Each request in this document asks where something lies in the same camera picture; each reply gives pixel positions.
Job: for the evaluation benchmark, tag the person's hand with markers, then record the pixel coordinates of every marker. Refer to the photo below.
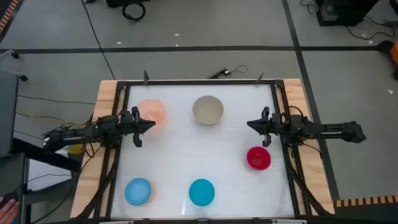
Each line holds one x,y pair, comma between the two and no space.
7,213

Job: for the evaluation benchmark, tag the black orange striped floor strip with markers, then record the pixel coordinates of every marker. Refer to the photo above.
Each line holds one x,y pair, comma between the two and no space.
367,201
7,15

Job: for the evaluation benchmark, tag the grey frame post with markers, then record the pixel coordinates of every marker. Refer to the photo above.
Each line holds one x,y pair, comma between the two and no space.
145,77
260,77

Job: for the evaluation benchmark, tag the black power adapter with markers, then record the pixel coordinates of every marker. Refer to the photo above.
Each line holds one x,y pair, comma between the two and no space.
217,73

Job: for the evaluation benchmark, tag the black aluminium table frame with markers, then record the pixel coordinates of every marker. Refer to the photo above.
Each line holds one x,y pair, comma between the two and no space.
202,82

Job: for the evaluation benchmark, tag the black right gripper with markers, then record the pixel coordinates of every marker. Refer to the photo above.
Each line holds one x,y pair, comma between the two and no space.
274,124

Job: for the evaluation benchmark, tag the teal bowl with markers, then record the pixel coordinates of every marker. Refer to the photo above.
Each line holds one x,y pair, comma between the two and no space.
201,192

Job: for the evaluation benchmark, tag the translucent peach bowl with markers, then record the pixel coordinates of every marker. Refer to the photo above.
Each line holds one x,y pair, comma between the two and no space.
154,109

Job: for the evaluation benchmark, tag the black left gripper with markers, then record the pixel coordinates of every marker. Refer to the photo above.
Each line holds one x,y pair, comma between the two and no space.
128,124

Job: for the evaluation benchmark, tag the yellow object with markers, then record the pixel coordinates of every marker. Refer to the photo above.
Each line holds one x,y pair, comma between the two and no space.
75,149

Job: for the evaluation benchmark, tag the orange object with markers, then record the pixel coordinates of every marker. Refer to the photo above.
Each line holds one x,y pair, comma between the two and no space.
395,52

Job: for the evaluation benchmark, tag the beige bowl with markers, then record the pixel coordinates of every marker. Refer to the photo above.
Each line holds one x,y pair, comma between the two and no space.
207,109

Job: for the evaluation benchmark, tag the black equipment box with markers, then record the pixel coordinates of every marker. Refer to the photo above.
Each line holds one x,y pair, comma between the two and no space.
342,12

